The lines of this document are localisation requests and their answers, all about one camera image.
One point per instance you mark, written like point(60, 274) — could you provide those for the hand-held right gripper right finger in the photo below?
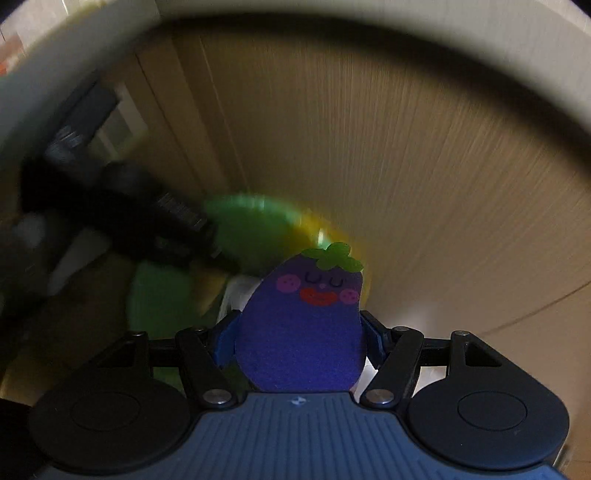
point(375, 344)

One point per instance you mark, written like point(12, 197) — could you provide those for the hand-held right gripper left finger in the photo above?
point(226, 340)

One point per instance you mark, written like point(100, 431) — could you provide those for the purple eggplant sponge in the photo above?
point(300, 346)

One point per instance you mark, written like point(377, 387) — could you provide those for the long green packet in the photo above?
point(161, 295)

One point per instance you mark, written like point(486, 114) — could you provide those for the green felt sheet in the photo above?
point(254, 230)

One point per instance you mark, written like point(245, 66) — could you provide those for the wooden cabinet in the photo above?
point(415, 161)

